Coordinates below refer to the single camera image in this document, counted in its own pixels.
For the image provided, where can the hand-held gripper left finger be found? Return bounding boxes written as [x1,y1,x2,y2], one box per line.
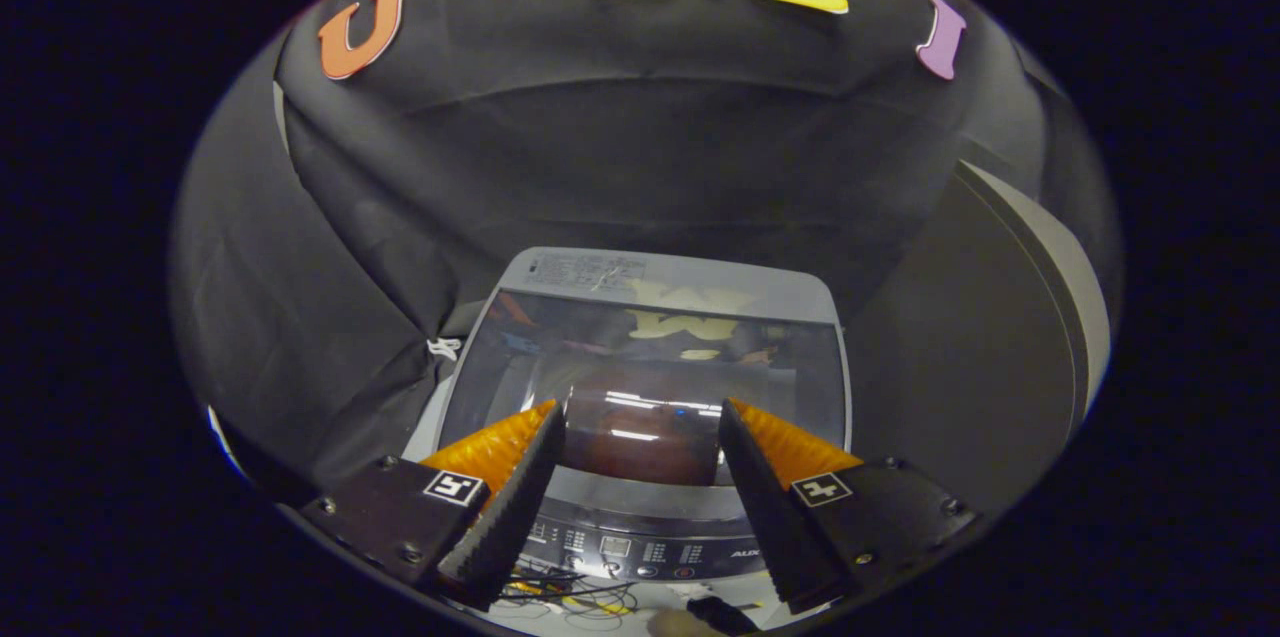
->
[300,400,566,610]

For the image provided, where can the grey cabinet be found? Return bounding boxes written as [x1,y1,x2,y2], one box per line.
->
[848,160,1113,518]

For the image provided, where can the black backdrop cloth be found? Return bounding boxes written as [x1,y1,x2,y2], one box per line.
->
[170,0,1101,508]

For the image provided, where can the grey top-load washing machine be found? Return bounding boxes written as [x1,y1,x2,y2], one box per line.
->
[400,247,857,586]

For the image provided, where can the tangled thin cables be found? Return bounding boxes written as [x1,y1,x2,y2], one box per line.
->
[498,565,641,620]

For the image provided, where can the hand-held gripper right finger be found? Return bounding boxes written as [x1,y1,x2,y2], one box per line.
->
[718,399,979,615]

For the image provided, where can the black plug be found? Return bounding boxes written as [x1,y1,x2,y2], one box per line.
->
[687,597,761,636]

